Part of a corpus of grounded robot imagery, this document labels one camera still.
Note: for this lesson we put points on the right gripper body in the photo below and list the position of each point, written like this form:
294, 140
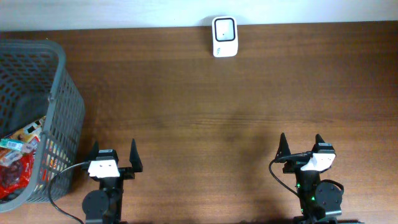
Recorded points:
289, 168

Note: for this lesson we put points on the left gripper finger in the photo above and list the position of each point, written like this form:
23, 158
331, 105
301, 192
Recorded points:
93, 153
134, 158

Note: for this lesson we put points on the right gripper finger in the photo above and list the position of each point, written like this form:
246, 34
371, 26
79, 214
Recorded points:
319, 139
283, 149

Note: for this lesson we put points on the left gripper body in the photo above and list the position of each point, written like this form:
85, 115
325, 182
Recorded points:
125, 172

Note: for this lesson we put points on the red snack bag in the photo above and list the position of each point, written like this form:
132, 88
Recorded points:
17, 175

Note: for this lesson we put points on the green tissue pack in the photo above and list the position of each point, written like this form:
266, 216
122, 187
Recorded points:
12, 144

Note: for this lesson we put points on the orange Kleenex tissue pack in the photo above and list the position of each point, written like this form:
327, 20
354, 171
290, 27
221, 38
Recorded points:
31, 146

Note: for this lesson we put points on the yellow wet wipes pack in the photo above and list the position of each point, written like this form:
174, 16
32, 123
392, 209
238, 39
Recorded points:
29, 133

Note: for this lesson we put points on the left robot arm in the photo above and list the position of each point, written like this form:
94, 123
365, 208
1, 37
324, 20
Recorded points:
104, 205

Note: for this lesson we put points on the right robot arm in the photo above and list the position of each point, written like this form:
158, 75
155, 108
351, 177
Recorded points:
320, 200

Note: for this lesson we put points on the grey plastic mesh basket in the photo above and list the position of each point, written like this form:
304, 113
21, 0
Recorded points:
35, 83

